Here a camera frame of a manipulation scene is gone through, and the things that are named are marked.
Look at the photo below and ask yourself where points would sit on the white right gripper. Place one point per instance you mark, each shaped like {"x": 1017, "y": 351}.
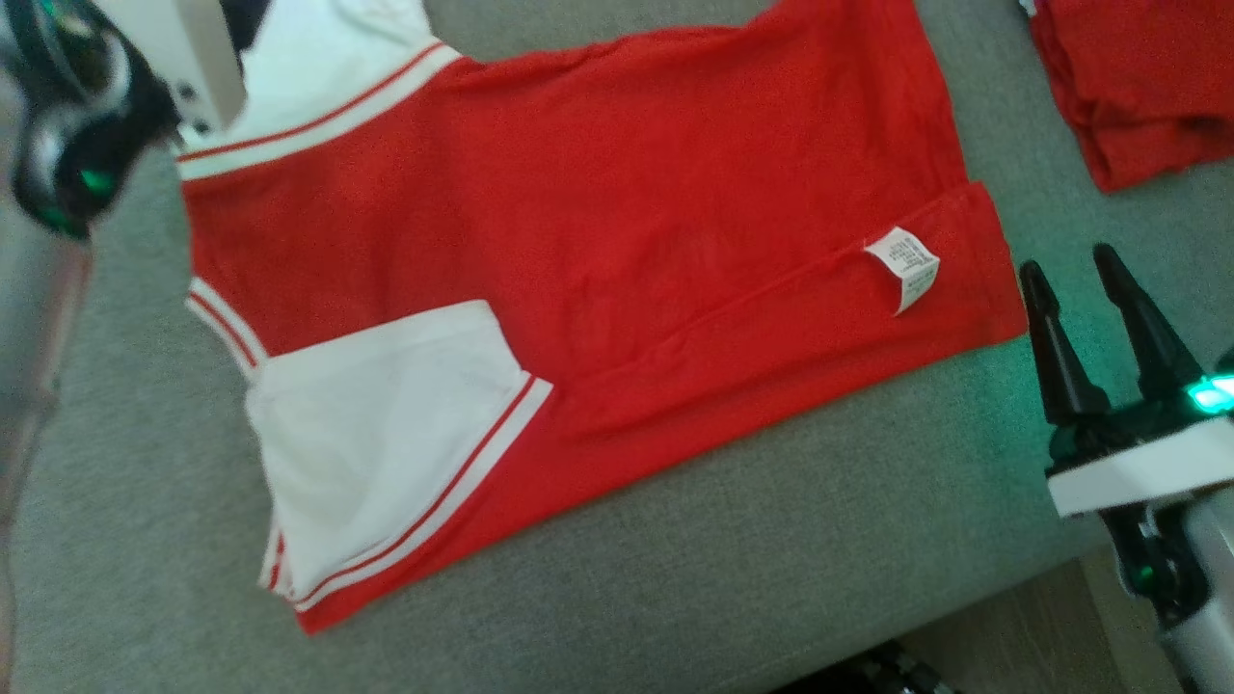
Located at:
{"x": 1138, "y": 463}

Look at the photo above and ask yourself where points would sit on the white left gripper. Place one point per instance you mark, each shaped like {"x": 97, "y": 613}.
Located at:
{"x": 106, "y": 87}

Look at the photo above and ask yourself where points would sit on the red and white basketball jersey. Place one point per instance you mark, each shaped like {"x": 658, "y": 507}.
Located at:
{"x": 598, "y": 241}

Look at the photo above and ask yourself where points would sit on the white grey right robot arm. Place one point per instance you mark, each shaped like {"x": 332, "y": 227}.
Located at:
{"x": 1210, "y": 578}

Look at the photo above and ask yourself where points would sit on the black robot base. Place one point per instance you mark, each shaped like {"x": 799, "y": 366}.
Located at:
{"x": 868, "y": 672}

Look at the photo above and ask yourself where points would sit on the folded plain red garment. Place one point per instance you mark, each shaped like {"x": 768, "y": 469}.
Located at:
{"x": 1138, "y": 87}

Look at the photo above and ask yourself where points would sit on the large grey sofa seat cushion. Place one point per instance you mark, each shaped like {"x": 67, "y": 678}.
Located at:
{"x": 723, "y": 559}

